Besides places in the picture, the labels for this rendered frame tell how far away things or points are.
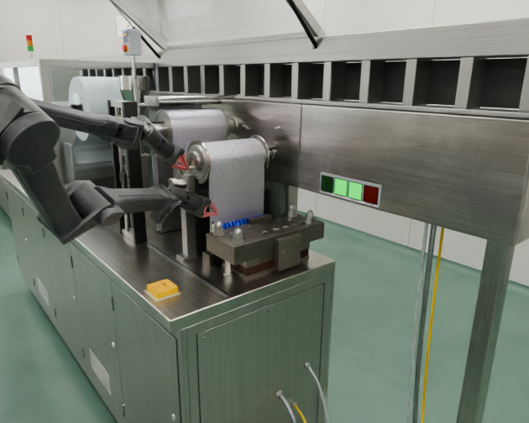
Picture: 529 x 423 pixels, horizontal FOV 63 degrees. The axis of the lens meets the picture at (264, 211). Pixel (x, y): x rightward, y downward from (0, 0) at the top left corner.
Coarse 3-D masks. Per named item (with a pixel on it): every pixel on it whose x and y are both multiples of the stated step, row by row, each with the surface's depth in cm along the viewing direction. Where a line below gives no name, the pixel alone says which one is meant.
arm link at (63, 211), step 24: (24, 120) 53; (48, 120) 55; (0, 144) 53; (24, 144) 54; (48, 144) 58; (24, 168) 62; (48, 168) 68; (48, 192) 72; (72, 192) 91; (96, 192) 93; (48, 216) 78; (72, 216) 85; (96, 216) 91
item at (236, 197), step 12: (216, 180) 146; (228, 180) 150; (240, 180) 153; (252, 180) 156; (216, 192) 148; (228, 192) 151; (240, 192) 154; (252, 192) 158; (216, 204) 149; (228, 204) 152; (240, 204) 156; (252, 204) 159; (216, 216) 150; (228, 216) 153; (240, 216) 157; (252, 216) 160
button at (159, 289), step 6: (156, 282) 133; (162, 282) 133; (168, 282) 133; (150, 288) 130; (156, 288) 129; (162, 288) 129; (168, 288) 129; (174, 288) 130; (150, 294) 130; (156, 294) 127; (162, 294) 128; (168, 294) 129
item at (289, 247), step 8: (296, 232) 149; (280, 240) 142; (288, 240) 144; (296, 240) 147; (280, 248) 143; (288, 248) 145; (296, 248) 147; (280, 256) 144; (288, 256) 146; (296, 256) 149; (280, 264) 145; (288, 264) 147; (296, 264) 150
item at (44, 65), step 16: (0, 64) 263; (16, 64) 230; (32, 64) 205; (48, 64) 197; (64, 64) 202; (80, 64) 206; (96, 64) 210; (112, 64) 215; (128, 64) 220; (144, 64) 225; (16, 80) 241; (48, 80) 199; (48, 96) 200
